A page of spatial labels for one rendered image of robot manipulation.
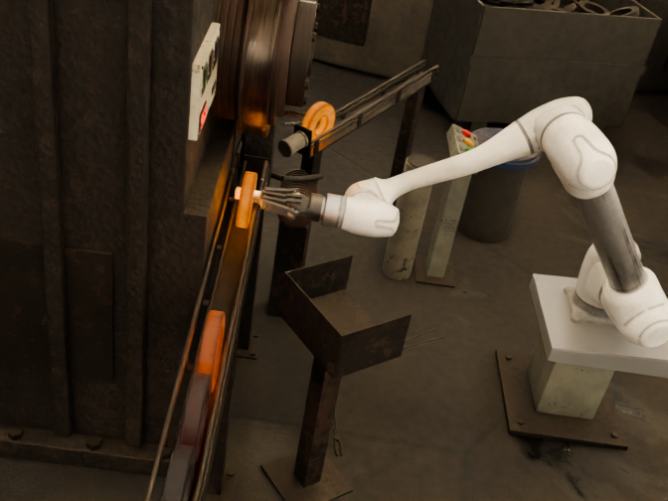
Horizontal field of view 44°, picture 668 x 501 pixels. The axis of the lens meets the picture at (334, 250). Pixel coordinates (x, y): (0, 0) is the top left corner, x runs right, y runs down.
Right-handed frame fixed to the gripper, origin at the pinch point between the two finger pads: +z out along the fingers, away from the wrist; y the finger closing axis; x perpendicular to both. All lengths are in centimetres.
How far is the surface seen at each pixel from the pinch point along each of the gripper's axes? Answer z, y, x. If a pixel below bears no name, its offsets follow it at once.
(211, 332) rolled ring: 1, -56, -1
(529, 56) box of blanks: -122, 220, -22
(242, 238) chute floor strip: -0.3, -1.5, -13.2
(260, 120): -0.2, 1.1, 21.9
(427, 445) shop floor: -69, -9, -74
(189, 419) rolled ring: 1, -77, -6
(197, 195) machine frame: 11.3, -19.2, 9.1
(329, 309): -26.4, -22.7, -15.8
